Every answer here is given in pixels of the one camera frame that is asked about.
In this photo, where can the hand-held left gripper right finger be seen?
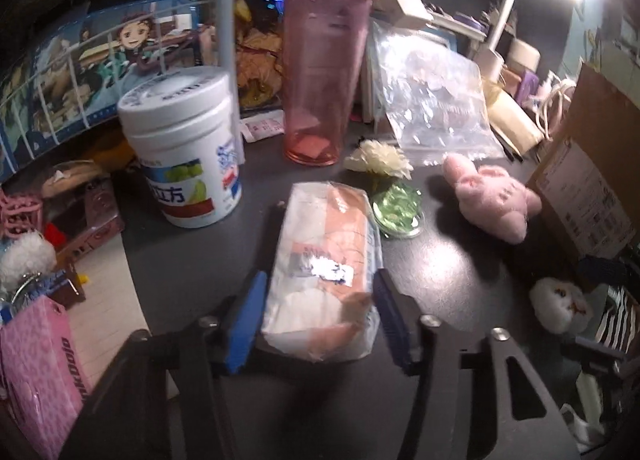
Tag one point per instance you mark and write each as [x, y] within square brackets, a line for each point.
[390, 320]

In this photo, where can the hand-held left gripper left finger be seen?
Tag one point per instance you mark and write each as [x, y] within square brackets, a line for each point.
[245, 320]

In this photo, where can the white tissue packet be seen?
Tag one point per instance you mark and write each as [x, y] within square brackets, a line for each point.
[325, 270]

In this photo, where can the green glass dish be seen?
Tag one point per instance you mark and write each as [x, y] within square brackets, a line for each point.
[397, 210]

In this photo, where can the pink plush rabbit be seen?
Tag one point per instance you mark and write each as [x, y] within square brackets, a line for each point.
[492, 200]

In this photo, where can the white artificial flower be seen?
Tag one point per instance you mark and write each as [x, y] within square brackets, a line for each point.
[377, 159]

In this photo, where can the white plush cat toy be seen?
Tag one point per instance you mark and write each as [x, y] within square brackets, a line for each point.
[560, 305]

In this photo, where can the pink patterned box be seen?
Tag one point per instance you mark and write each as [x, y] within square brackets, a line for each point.
[92, 220]

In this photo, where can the white plastic jar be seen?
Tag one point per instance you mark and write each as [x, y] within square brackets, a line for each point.
[182, 144]

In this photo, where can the small white sachet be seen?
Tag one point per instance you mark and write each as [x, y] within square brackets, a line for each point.
[262, 127]

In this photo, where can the pink tissue pack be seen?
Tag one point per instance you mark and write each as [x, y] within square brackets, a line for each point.
[37, 375]

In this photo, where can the clear plastic zip bag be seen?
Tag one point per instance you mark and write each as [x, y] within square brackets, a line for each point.
[435, 99]

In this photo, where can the white fluffy pompom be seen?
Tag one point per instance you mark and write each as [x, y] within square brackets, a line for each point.
[25, 260]

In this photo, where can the black white striped cloth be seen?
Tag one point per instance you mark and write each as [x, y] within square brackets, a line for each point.
[620, 322]

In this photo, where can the brown cardboard box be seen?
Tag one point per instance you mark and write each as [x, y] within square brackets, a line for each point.
[590, 164]

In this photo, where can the crumpled golden wrappers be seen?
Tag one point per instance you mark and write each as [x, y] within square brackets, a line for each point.
[257, 59]

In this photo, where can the pink tumbler with purple lid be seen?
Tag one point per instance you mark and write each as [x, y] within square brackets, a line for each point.
[325, 64]

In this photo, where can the anime print poster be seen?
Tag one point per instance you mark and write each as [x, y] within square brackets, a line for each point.
[95, 69]

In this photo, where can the small white box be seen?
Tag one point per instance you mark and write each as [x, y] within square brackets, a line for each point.
[407, 4]

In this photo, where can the white metal pole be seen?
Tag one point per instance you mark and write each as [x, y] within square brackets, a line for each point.
[226, 4]

